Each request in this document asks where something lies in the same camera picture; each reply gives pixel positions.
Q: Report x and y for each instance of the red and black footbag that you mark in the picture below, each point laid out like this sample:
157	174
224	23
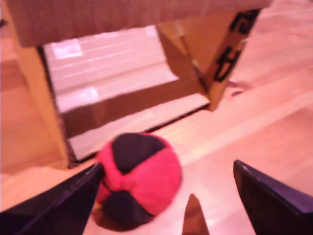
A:
146	176

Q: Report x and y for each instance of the cardboard dice tower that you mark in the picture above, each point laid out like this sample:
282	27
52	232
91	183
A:
97	19

